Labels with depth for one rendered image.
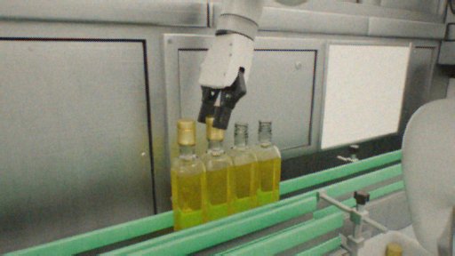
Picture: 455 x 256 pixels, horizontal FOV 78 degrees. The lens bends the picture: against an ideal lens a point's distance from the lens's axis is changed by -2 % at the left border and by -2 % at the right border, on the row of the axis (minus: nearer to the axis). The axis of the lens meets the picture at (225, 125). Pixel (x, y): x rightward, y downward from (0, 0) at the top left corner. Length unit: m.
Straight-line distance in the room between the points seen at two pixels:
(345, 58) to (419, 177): 0.69
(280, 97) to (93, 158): 0.48
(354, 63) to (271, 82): 0.32
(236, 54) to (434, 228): 0.36
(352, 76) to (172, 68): 0.58
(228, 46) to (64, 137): 0.38
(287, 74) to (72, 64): 0.51
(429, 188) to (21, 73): 0.63
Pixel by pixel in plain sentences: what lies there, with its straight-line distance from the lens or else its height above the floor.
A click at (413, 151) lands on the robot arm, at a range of 0.29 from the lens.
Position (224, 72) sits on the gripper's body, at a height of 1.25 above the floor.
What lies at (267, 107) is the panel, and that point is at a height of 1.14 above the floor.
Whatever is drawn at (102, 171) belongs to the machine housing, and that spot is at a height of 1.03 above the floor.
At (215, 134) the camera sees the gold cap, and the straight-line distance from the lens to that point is 0.54.
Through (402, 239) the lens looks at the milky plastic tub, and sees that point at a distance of 0.88.
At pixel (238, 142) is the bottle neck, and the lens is 0.57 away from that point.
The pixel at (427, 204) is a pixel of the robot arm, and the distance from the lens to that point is 0.33.
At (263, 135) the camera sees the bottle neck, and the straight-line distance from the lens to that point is 0.60.
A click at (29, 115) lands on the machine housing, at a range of 0.65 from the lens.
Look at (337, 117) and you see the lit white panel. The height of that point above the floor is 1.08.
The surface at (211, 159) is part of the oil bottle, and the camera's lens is 0.54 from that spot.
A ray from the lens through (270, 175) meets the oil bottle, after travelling 0.62.
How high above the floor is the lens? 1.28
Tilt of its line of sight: 14 degrees down
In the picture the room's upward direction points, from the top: straight up
